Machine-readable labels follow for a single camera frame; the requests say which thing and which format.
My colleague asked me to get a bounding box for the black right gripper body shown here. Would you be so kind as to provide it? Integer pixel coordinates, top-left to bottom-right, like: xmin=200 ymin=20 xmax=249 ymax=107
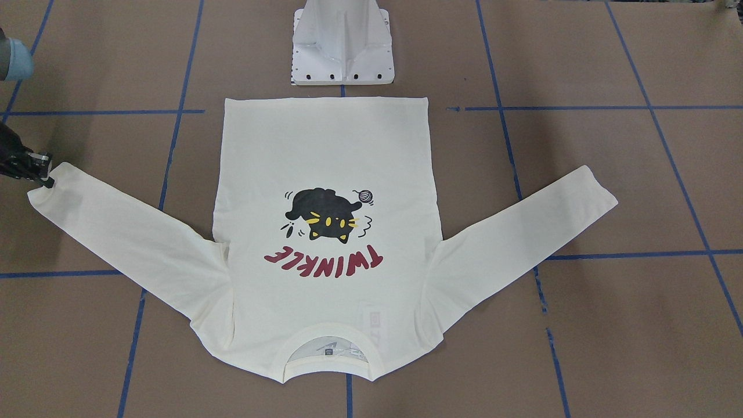
xmin=1 ymin=125 xmax=53 ymax=182

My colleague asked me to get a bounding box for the cream long-sleeve cat shirt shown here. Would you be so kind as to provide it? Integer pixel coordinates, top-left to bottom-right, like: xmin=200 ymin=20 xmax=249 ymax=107
xmin=27 ymin=97 xmax=618 ymax=383

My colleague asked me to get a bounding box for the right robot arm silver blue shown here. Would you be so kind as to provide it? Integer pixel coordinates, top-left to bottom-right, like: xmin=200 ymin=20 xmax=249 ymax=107
xmin=1 ymin=31 xmax=54 ymax=188

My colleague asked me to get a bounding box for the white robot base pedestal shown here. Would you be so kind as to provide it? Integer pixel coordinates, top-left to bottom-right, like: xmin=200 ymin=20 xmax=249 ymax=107
xmin=290 ymin=1 xmax=395 ymax=87

